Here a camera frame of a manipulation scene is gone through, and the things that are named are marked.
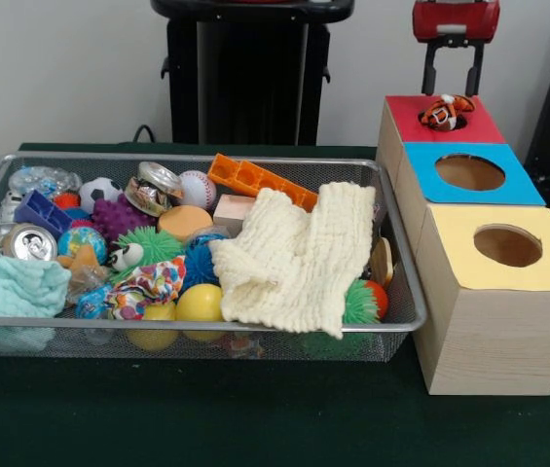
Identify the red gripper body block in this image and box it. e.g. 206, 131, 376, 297
411, 0, 501, 49

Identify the orange plastic block tray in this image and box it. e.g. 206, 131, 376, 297
207, 153, 321, 213

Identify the colourful patterned cloth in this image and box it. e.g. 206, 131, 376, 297
107, 255, 188, 321

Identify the small soccer ball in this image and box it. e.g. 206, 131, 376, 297
78, 177, 124, 215

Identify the cream knitted cloth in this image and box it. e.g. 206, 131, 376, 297
209, 182, 378, 341

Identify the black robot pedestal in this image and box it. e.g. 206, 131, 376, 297
150, 0, 356, 146

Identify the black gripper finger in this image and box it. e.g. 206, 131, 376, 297
421, 44, 441, 96
463, 43, 486, 97

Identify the orange striped tiger plush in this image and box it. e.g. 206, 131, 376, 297
418, 92, 478, 131

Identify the purple bumpy ball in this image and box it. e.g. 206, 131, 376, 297
91, 193, 158, 244

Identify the green spiky toy with eyes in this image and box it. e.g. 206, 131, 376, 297
107, 228, 187, 286

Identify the silver drink can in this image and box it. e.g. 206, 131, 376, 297
2, 223, 60, 263

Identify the yellow ball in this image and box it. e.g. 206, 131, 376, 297
175, 283, 226, 323

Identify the wooden box with three holes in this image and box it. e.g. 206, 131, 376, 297
376, 94, 550, 396

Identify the light blue cloth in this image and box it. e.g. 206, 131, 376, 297
0, 256, 73, 320

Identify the black cable loop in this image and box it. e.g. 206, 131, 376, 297
131, 124, 158, 144

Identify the small globe ball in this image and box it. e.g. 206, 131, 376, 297
56, 226, 109, 267

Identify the clear mesh bin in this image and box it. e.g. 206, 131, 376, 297
0, 151, 429, 362

